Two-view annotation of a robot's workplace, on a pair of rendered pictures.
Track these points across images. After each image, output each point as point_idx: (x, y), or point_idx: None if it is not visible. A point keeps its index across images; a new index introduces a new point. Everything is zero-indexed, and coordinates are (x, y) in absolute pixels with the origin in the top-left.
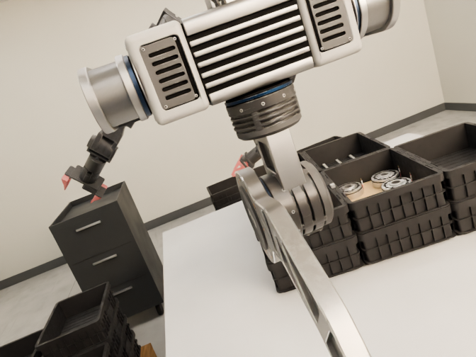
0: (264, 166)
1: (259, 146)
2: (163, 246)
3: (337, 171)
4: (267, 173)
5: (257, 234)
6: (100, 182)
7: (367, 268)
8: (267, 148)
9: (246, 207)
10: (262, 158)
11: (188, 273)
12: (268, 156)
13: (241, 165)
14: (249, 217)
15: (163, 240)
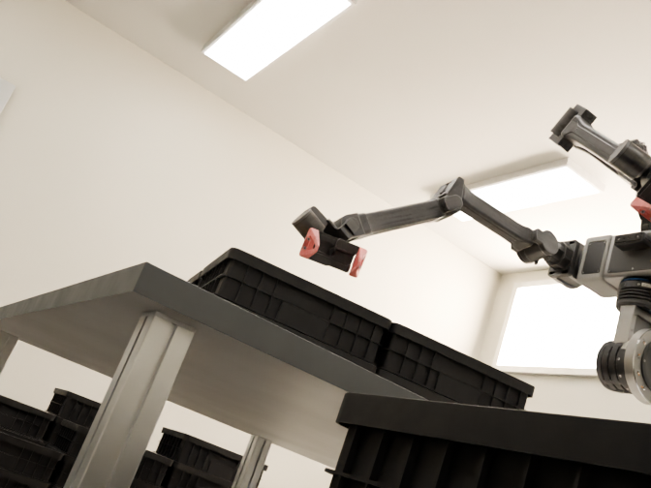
0: (630, 331)
1: (635, 318)
2: (293, 333)
3: None
4: (630, 337)
5: (650, 381)
6: (647, 200)
7: None
8: (638, 322)
9: (647, 356)
10: (633, 326)
11: None
12: (635, 327)
13: (363, 259)
14: (646, 365)
15: (234, 305)
